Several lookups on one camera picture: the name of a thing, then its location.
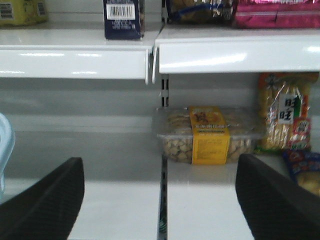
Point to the blue snack bag lower right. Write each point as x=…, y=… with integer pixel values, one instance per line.
x=304, y=169

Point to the pink snack package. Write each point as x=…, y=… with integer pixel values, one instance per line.
x=277, y=14

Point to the white supermarket shelving unit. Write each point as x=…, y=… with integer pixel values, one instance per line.
x=69, y=92

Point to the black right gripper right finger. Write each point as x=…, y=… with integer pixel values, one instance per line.
x=274, y=207

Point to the orange rice cracker bag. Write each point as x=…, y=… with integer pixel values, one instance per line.
x=283, y=99

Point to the light blue plastic basket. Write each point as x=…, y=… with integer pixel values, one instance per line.
x=7, y=143

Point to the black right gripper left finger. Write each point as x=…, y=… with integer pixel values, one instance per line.
x=48, y=209

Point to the blue cracker bag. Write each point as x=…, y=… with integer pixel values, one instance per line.
x=200, y=11

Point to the yellow pear drink bottle right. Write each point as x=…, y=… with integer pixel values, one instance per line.
x=22, y=12

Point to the blue chocolate cookie box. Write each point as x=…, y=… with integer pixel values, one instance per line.
x=124, y=19

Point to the clear cookie tub yellow label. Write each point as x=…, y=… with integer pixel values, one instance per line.
x=206, y=135

